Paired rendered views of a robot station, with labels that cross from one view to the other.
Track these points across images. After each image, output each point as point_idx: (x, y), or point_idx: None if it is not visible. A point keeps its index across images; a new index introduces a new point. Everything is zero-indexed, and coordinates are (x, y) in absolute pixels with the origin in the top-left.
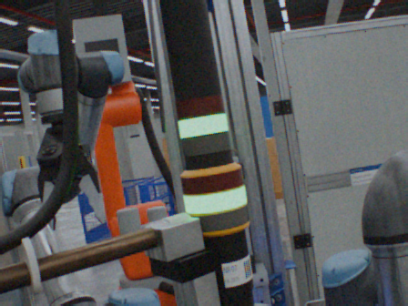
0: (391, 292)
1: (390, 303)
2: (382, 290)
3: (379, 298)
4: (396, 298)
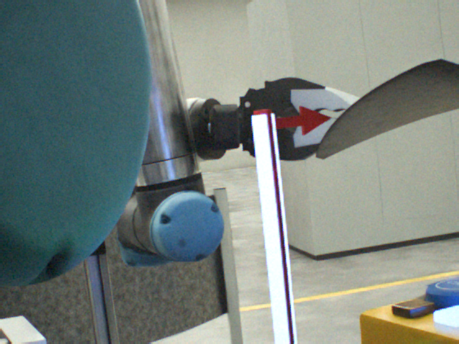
0: (162, 2)
1: (164, 18)
2: (154, 0)
3: (146, 16)
4: (166, 10)
